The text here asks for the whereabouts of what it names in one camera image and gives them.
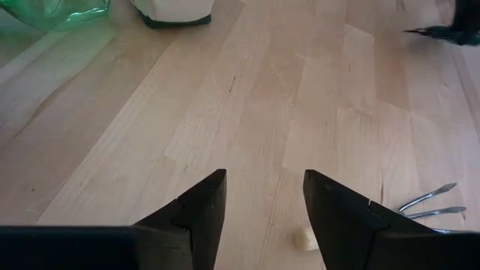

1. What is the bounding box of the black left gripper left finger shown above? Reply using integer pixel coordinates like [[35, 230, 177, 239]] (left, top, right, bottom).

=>
[[0, 168, 228, 270]]

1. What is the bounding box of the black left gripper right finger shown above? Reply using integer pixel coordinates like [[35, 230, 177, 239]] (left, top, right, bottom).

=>
[[303, 169, 480, 270]]

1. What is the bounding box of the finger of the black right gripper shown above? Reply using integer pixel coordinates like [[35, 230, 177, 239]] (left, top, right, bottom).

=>
[[403, 25, 461, 42]]

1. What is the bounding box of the wooden handled hand rake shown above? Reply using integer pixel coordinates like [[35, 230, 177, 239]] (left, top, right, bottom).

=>
[[292, 182, 474, 253]]

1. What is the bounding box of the beige green gardening bag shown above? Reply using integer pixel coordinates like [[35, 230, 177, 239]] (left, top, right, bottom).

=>
[[129, 0, 215, 29]]

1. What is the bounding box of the clear green plastic bottle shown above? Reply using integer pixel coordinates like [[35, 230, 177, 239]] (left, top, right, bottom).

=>
[[0, 0, 112, 32]]

